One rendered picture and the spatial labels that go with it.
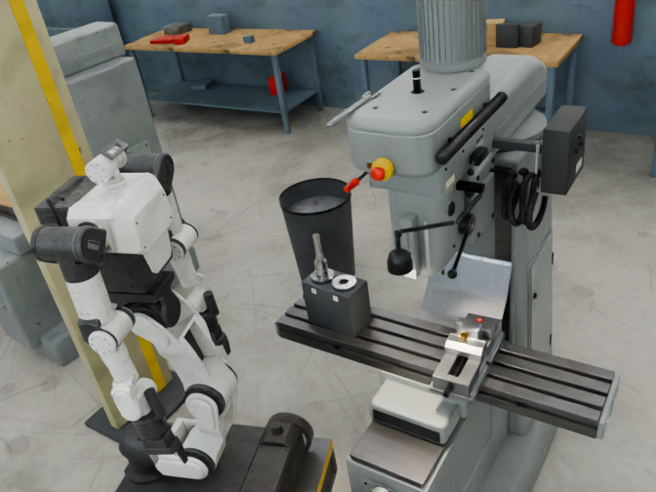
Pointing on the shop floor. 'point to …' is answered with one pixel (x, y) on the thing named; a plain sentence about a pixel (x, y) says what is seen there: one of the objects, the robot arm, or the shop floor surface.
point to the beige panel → (28, 123)
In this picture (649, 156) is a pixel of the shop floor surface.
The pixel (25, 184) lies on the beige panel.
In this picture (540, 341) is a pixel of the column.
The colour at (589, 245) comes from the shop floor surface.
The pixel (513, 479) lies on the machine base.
